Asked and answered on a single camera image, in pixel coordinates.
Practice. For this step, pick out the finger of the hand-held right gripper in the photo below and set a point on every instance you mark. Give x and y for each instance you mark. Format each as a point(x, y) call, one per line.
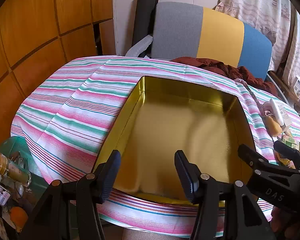
point(250, 155)
point(287, 151)

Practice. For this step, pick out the patterned white curtain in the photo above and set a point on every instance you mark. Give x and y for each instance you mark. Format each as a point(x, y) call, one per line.
point(260, 5)

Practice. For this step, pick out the grey yellow blue chair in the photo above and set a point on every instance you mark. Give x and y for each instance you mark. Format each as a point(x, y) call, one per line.
point(222, 35)

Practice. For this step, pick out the yellow lid spice jar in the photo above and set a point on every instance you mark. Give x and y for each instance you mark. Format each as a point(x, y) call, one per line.
point(12, 171)

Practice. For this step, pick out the dark red jacket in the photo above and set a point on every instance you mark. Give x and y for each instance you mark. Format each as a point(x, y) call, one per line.
point(215, 65)

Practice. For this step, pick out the striped tablecloth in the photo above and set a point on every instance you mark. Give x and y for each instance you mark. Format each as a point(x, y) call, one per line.
point(72, 105)

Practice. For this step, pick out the yellow cloth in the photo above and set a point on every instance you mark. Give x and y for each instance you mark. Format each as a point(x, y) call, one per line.
point(272, 127)

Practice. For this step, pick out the gold tin box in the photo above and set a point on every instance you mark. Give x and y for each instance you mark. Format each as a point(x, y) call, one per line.
point(177, 120)

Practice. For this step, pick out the black rolled mat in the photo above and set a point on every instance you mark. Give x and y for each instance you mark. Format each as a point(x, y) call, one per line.
point(143, 17)

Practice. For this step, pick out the orange fruit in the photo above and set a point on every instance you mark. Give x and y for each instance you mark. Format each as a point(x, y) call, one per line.
point(18, 216)

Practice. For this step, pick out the wooden cabinet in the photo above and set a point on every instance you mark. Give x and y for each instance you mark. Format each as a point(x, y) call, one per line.
point(40, 30)

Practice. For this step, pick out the dark wooden shelf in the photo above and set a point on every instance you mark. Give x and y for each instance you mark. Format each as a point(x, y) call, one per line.
point(282, 85)

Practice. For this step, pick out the person's right hand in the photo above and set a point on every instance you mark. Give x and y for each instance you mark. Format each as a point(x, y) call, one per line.
point(280, 220)

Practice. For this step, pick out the green plastic container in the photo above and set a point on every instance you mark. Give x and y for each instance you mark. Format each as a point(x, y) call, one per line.
point(35, 155)

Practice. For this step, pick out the pink cloth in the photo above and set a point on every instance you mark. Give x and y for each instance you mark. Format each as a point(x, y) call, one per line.
point(240, 81)

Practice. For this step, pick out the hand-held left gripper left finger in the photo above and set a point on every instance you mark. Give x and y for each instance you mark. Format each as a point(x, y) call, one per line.
point(112, 172)

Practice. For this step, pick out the white rectangular bar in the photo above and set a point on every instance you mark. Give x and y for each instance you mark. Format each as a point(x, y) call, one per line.
point(276, 111)

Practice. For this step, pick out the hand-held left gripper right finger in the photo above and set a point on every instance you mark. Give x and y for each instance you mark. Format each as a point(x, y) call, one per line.
point(185, 177)

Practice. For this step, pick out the beige printed paper box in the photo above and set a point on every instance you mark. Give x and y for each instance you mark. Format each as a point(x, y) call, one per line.
point(287, 117)

